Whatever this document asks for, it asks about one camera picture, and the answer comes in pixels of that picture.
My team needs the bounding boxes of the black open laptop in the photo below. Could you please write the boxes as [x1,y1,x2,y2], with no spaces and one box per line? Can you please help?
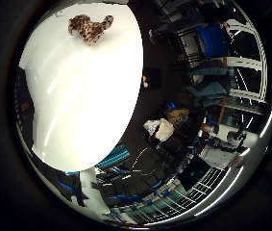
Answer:
[177,155,212,193]

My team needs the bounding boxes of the black slotted plastic basket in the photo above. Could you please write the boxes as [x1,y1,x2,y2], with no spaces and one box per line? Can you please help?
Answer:
[13,66,37,150]

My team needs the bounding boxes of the spotted leopard plush toy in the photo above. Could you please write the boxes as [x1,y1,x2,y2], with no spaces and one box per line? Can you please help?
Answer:
[67,13,115,46]

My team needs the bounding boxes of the blue chair by the shelves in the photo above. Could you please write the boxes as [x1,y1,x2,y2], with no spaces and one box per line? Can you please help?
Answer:
[196,24,230,61]

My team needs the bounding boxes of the seated person with brown hair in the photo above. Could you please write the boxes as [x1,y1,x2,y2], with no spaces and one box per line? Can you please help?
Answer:
[103,107,207,198]

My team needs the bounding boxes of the blue jacket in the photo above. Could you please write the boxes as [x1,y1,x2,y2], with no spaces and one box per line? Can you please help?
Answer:
[187,80,229,107]

